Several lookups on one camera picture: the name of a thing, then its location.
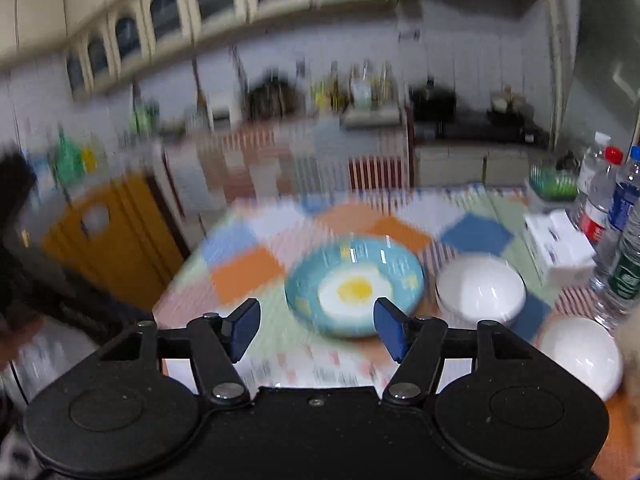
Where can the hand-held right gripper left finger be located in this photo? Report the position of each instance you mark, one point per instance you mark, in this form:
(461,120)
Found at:
(245,327)

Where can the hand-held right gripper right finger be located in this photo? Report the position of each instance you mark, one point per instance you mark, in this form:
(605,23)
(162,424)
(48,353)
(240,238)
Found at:
(387,327)

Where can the blue plate with egg print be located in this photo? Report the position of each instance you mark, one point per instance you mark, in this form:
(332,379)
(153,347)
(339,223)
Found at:
(310,280)

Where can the white bowl with black rim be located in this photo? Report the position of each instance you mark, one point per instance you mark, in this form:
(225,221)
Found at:
(480,287)

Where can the white ribbed bowl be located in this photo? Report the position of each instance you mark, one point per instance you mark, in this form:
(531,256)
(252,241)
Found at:
(582,355)

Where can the checkered colourful tablecloth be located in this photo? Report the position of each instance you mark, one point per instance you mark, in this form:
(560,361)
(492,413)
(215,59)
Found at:
(250,270)

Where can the green detergent bottle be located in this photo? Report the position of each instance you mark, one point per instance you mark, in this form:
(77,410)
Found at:
(67,160)

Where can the wooden chair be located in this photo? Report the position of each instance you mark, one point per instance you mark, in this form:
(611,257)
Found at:
(115,240)

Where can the green cloth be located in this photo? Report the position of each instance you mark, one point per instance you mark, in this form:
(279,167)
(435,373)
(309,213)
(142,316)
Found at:
(142,117)

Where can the striped patchwork counter cloth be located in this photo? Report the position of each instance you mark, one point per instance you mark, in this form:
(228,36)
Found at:
(280,160)

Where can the white tissue box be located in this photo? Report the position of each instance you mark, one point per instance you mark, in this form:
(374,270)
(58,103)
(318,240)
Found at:
(557,250)

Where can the white cutting board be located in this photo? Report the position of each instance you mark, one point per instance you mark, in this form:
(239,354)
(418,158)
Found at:
(372,117)

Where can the black gas stove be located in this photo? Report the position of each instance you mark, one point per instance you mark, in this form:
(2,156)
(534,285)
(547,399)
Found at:
(480,132)

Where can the green plastic basket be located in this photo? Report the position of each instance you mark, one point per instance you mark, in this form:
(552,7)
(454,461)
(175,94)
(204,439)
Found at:
(552,182)

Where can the dark electric pressure cooker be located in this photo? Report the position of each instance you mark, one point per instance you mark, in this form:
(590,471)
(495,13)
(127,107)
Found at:
(272,97)

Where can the black wok with lid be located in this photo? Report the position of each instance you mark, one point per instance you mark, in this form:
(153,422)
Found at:
(432,100)

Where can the red-capped bottle with red label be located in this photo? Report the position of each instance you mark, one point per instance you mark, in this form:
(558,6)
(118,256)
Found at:
(597,210)

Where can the water bottle with green label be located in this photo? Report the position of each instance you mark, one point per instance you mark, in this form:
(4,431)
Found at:
(625,275)

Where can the small enamel pot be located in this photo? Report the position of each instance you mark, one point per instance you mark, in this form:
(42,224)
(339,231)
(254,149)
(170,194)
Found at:
(506,102)

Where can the clear bottle with white cap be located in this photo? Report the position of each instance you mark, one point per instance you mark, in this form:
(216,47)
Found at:
(592,160)

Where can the blue-capped bottle with blue label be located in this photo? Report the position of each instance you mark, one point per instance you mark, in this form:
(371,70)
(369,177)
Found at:
(625,195)

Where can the leaning metal sheet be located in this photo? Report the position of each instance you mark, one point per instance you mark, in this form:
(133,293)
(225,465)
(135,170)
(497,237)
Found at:
(605,60)

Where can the cream wall cabinets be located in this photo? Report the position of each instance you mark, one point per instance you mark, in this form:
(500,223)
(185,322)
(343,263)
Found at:
(165,15)

